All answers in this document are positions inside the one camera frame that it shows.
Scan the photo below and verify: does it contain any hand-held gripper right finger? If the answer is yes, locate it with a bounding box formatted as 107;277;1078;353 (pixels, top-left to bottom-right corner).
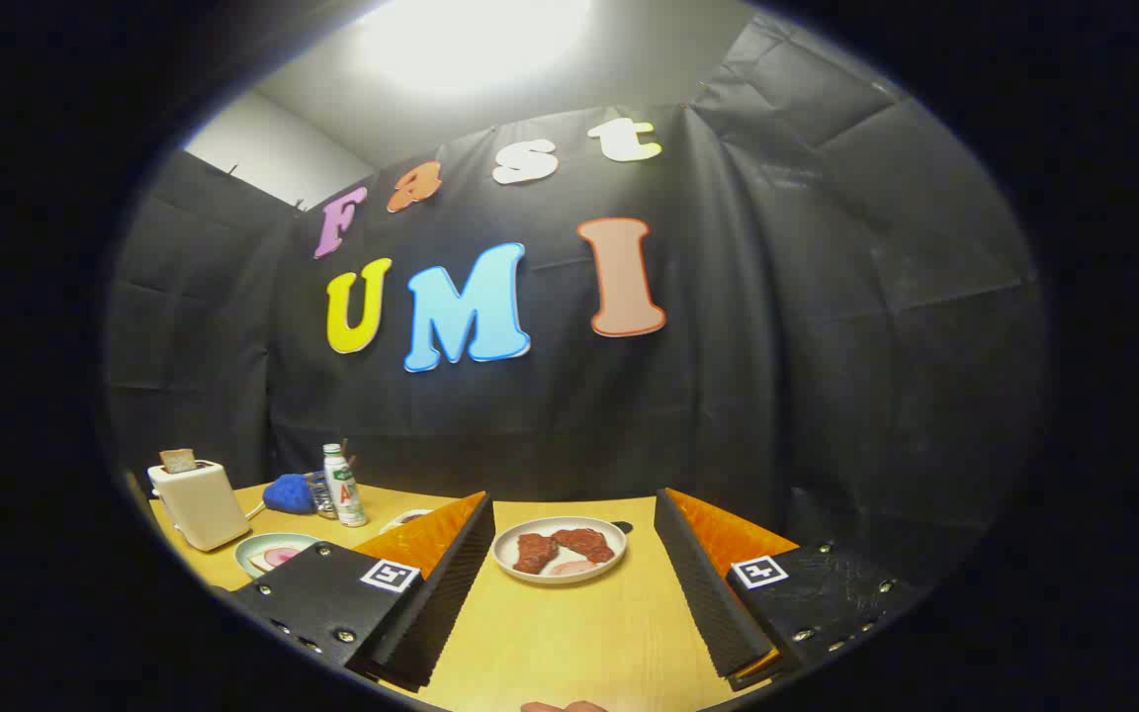
654;487;917;693

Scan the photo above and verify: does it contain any white round bowl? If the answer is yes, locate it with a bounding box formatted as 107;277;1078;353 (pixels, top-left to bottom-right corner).
491;516;629;586

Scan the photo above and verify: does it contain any blue cloth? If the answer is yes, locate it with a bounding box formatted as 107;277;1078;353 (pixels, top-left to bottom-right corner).
263;474;318;516

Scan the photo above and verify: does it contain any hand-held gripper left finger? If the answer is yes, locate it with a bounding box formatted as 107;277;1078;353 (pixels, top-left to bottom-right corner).
230;490;497;693

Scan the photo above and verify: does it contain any white toaster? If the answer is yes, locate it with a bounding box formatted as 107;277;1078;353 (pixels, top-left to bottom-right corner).
147;460;252;553

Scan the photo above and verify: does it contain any black backdrop cloth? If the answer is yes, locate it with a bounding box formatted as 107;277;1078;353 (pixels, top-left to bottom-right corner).
105;15;1050;555

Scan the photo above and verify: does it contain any brown meat piece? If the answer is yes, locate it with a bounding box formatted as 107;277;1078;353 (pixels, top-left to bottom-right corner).
552;528;617;565
512;534;561;576

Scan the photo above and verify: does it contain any ceiling light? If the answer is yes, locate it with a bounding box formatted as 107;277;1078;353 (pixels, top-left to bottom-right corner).
352;0;595;95

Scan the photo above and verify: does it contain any pale green plate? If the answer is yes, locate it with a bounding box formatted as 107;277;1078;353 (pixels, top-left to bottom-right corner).
234;532;321;579

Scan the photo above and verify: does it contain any white bottle with green cap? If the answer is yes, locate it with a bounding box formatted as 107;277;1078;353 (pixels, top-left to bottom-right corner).
322;443;369;528

